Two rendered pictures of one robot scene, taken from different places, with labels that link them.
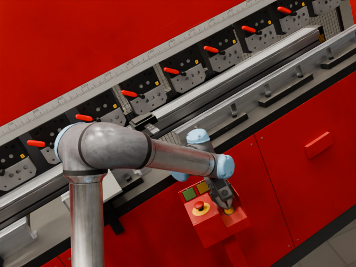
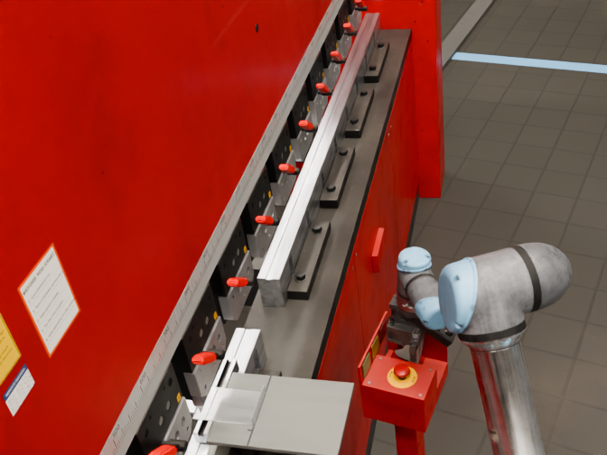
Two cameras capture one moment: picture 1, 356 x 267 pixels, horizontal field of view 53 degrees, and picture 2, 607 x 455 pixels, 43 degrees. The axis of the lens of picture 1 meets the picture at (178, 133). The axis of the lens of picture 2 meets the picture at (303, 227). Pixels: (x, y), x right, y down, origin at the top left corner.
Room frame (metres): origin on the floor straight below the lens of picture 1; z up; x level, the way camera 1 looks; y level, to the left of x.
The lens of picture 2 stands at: (0.62, 1.20, 2.20)
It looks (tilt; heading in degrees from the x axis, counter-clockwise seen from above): 36 degrees down; 302
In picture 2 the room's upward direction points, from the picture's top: 9 degrees counter-clockwise
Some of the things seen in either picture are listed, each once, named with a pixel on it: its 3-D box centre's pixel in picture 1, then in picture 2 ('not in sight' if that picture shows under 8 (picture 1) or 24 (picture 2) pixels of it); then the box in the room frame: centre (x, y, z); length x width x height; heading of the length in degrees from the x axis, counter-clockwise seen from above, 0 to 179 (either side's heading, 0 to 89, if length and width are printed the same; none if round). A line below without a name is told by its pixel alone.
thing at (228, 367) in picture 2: not in sight; (217, 398); (1.40, 0.40, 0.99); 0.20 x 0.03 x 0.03; 104
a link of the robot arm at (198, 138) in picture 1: (200, 145); (414, 273); (1.14, -0.05, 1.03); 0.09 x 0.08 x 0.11; 131
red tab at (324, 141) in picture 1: (319, 145); (378, 249); (1.49, -0.61, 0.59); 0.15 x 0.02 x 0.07; 104
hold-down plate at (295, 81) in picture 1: (285, 89); (338, 176); (1.58, -0.57, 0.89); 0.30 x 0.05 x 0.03; 104
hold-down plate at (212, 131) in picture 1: (219, 130); (310, 258); (1.49, -0.18, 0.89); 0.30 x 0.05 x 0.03; 104
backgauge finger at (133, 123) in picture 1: (147, 124); not in sight; (1.64, 0.12, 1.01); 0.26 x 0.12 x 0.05; 14
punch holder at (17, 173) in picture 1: (9, 162); (144, 427); (1.34, 0.64, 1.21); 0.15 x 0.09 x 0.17; 104
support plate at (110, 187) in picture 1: (94, 189); (282, 413); (1.25, 0.39, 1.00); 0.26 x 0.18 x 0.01; 14
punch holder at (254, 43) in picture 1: (254, 29); (305, 88); (1.63, -0.52, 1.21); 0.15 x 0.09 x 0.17; 104
